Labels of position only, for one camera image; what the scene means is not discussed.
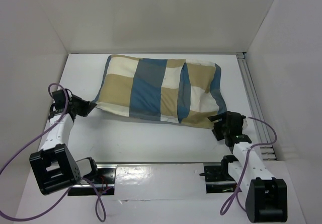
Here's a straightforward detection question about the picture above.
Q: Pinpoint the blue beige patchwork pillowcase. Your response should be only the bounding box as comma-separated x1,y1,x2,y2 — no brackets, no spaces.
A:
94,54,227,129

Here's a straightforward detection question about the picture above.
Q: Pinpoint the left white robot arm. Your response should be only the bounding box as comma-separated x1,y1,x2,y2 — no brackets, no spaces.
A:
29,90,98,195

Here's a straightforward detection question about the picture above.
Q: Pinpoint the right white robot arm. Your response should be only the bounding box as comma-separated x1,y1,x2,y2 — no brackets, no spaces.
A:
208,111,288,223

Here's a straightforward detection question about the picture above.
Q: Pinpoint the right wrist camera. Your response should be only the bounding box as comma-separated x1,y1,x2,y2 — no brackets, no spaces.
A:
242,115,248,130

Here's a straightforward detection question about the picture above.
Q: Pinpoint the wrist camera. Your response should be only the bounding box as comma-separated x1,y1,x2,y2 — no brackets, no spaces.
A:
242,115,248,130
50,89,72,111

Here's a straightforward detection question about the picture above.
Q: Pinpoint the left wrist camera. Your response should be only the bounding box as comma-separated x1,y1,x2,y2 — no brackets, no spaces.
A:
50,89,72,111

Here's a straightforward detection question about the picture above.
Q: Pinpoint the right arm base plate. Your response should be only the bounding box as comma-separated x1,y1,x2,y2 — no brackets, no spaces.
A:
199,156,239,194

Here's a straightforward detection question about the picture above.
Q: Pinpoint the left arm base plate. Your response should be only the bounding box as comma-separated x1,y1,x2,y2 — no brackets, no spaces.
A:
68,164,117,196

